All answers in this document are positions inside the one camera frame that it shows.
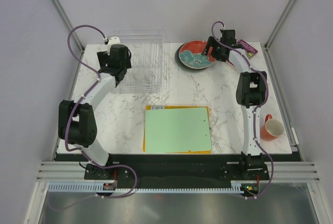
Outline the red and teal plate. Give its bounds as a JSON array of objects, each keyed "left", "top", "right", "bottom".
[{"left": 175, "top": 40, "right": 216, "bottom": 71}]

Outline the grey-green plate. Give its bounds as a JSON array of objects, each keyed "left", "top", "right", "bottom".
[{"left": 174, "top": 47, "right": 214, "bottom": 73}]

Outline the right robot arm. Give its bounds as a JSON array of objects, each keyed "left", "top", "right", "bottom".
[{"left": 202, "top": 29, "right": 268, "bottom": 156}]

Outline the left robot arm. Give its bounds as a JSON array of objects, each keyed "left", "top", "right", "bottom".
[{"left": 58, "top": 44, "right": 132, "bottom": 179}]

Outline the purple book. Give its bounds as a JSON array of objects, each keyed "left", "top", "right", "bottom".
[{"left": 237, "top": 39, "right": 258, "bottom": 59}]

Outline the orange folder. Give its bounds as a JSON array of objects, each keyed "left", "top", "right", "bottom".
[{"left": 142, "top": 104, "right": 212, "bottom": 154}]

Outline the light green cutting board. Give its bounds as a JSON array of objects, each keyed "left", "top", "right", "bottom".
[{"left": 144, "top": 107, "right": 212, "bottom": 154}]

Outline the orange plastic cup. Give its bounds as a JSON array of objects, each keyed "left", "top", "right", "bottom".
[{"left": 260, "top": 114, "right": 285, "bottom": 141}]

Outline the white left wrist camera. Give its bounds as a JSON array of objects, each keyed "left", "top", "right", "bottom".
[{"left": 104, "top": 36, "right": 121, "bottom": 55}]

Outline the white wire dish rack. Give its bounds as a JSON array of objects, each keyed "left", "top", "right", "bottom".
[{"left": 110, "top": 28, "right": 169, "bottom": 93}]

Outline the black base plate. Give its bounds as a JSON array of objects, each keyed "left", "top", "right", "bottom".
[{"left": 54, "top": 152, "right": 304, "bottom": 190}]

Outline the right aluminium frame post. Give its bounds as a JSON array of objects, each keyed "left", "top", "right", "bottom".
[{"left": 263, "top": 0, "right": 297, "bottom": 51}]

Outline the aluminium frame post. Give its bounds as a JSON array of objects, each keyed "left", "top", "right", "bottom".
[
  {"left": 36, "top": 0, "right": 86, "bottom": 55},
  {"left": 263, "top": 0, "right": 297, "bottom": 51}
]

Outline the left aluminium frame post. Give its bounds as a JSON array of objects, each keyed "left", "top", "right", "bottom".
[{"left": 36, "top": 0, "right": 86, "bottom": 55}]

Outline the white cable duct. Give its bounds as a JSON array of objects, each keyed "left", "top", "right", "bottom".
[{"left": 48, "top": 179, "right": 261, "bottom": 193}]

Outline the aluminium front rail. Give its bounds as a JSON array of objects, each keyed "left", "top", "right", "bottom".
[{"left": 37, "top": 161, "right": 319, "bottom": 182}]

